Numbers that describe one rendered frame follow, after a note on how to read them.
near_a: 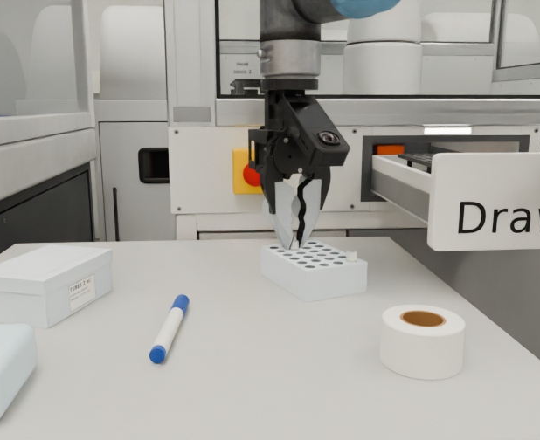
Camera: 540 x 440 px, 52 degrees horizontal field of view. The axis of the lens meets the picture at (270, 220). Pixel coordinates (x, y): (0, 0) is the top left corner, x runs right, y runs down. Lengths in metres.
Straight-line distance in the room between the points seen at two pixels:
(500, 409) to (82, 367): 0.34
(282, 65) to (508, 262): 0.62
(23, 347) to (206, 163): 0.53
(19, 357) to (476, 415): 0.35
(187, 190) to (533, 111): 0.61
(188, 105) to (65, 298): 0.42
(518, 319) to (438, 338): 0.68
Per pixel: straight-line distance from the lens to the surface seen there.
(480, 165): 0.65
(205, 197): 0.93
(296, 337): 0.55
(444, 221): 0.65
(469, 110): 1.01
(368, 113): 0.95
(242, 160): 0.88
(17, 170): 1.24
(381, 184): 0.90
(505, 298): 1.12
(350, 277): 0.66
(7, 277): 0.62
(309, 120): 0.64
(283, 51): 0.67
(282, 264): 0.68
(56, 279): 0.61
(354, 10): 0.61
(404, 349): 0.48
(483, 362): 0.53
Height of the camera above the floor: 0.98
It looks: 12 degrees down
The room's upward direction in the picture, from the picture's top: straight up
